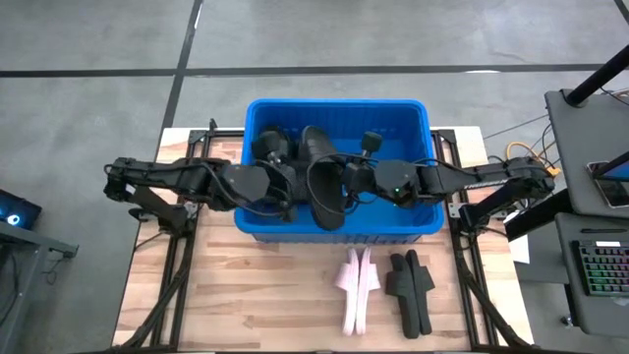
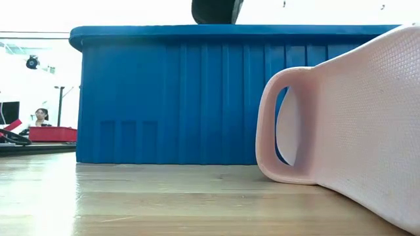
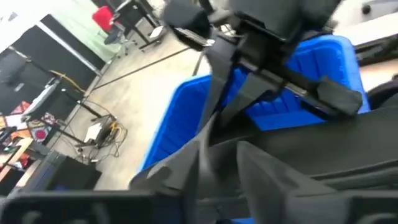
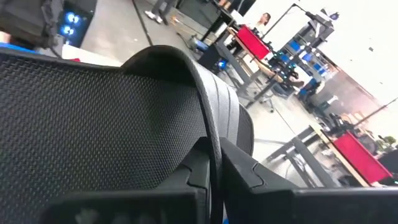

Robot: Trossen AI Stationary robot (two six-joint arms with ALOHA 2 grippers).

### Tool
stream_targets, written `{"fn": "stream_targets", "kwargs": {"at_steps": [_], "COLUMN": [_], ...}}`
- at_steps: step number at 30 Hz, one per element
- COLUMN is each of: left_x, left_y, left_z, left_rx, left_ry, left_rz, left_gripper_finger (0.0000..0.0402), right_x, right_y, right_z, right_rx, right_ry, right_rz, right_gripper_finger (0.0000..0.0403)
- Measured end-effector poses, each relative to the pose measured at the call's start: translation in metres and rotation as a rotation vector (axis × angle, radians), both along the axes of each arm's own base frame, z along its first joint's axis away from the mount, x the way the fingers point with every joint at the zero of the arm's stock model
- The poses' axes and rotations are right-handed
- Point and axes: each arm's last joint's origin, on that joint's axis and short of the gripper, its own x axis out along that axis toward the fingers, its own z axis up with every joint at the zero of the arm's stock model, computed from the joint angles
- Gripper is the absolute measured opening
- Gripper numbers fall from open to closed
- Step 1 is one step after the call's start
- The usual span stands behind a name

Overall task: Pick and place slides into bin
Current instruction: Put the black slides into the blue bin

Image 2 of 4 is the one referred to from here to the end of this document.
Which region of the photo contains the black slide sandal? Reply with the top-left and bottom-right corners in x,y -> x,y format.
191,0 -> 245,26

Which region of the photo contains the blue plastic bin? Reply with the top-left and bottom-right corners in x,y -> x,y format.
68,24 -> 402,165

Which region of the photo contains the red plastic bin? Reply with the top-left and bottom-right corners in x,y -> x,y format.
28,127 -> 78,143

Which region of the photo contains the black stand pole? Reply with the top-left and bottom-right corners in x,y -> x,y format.
54,85 -> 75,128

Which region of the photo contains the person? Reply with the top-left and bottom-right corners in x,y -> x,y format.
34,108 -> 53,128

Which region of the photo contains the dark table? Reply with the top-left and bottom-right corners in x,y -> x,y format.
0,142 -> 77,157

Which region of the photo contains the black round lamp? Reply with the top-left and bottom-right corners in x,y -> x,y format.
25,54 -> 41,70

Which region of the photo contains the red flat object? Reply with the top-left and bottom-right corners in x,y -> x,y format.
0,118 -> 23,138

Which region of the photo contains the black computer monitor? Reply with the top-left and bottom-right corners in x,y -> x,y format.
0,101 -> 20,125

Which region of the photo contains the black cable loop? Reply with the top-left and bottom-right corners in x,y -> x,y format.
0,128 -> 33,146

